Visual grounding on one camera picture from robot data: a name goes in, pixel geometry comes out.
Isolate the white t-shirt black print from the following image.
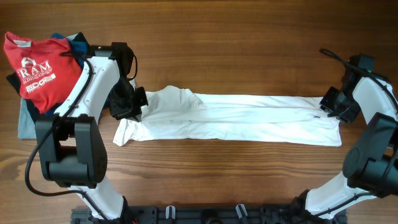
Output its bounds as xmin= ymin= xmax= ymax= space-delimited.
xmin=113 ymin=85 xmax=341 ymax=146

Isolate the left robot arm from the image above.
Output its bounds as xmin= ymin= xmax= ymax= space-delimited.
xmin=25 ymin=42 xmax=148 ymax=223

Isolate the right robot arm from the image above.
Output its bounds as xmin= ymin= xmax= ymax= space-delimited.
xmin=289 ymin=49 xmax=397 ymax=223

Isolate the navy blue folded shirt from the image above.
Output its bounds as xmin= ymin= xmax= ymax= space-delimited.
xmin=51 ymin=32 xmax=90 ymax=68

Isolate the red folded printed t-shirt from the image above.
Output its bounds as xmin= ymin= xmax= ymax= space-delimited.
xmin=4 ymin=32 xmax=81 ymax=114

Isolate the black folded shirt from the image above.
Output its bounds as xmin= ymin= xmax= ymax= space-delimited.
xmin=7 ymin=51 xmax=80 ymax=121

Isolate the grey folded shirt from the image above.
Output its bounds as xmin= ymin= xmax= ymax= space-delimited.
xmin=17 ymin=32 xmax=86 ymax=139

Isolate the left black cable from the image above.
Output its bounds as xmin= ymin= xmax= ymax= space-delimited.
xmin=24 ymin=54 xmax=139 ymax=222

